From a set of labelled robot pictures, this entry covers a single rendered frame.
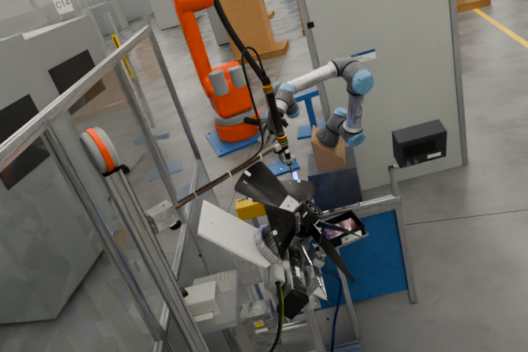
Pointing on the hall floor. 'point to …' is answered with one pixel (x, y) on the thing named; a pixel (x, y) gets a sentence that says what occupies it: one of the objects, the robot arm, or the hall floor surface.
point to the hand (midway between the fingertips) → (264, 146)
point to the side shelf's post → (231, 339)
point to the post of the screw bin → (349, 305)
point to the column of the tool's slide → (153, 258)
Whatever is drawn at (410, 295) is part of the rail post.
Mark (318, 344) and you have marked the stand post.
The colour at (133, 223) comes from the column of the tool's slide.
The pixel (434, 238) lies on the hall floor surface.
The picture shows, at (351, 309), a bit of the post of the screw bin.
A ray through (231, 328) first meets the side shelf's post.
